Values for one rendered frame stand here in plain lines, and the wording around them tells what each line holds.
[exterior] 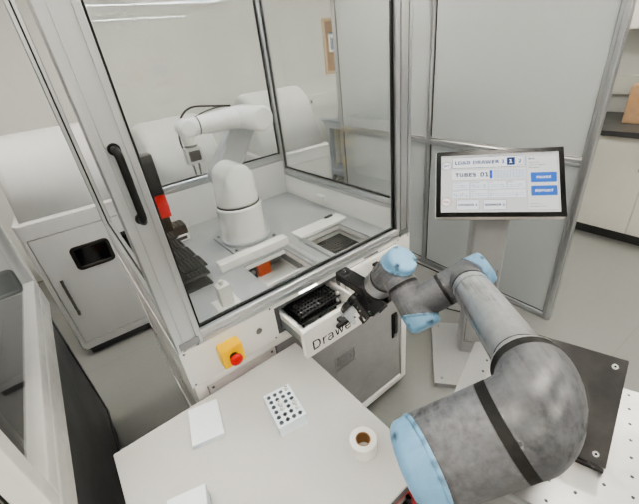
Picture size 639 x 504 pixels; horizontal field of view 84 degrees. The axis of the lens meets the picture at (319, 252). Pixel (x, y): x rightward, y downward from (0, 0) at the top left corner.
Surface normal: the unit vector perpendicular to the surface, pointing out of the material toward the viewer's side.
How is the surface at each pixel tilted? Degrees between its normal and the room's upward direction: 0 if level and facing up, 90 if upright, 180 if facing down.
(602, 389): 44
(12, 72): 90
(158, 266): 90
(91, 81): 90
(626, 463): 0
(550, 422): 38
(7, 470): 90
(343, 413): 0
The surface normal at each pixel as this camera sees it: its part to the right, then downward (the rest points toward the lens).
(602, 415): -0.48, -0.31
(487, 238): -0.23, 0.50
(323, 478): -0.11, -0.86
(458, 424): -0.57, -0.61
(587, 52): -0.81, 0.36
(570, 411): 0.29, -0.44
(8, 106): 0.57, 0.35
